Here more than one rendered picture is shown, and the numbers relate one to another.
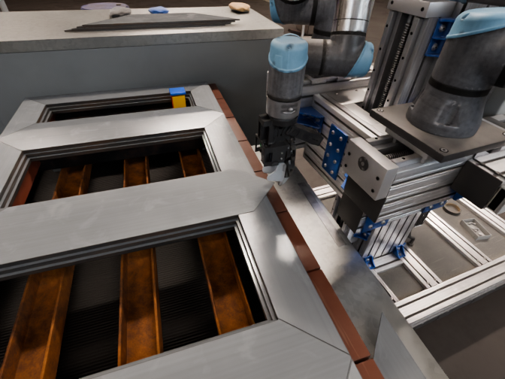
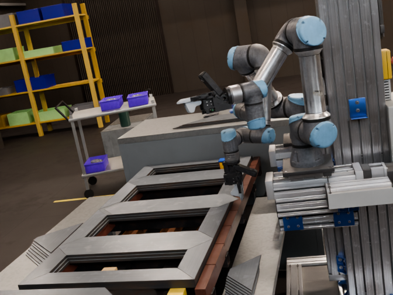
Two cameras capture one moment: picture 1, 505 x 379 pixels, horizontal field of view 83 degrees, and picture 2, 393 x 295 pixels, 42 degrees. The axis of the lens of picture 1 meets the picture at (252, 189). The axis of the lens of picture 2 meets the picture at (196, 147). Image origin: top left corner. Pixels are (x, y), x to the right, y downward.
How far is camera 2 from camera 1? 200 cm
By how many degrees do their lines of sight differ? 41
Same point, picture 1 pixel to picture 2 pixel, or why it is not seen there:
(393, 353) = (251, 263)
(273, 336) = (192, 233)
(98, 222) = (154, 206)
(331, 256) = (264, 243)
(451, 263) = not seen: outside the picture
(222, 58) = not seen: hidden behind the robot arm
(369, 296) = (268, 256)
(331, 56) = (252, 134)
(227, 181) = (216, 197)
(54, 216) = (140, 204)
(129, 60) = (203, 143)
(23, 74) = (147, 152)
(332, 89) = not seen: hidden behind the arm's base
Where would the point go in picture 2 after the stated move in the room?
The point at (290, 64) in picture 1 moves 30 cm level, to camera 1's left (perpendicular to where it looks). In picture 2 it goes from (225, 139) to (175, 139)
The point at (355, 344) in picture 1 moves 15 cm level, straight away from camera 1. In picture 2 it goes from (221, 240) to (254, 232)
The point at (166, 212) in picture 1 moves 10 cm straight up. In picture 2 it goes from (181, 205) to (178, 187)
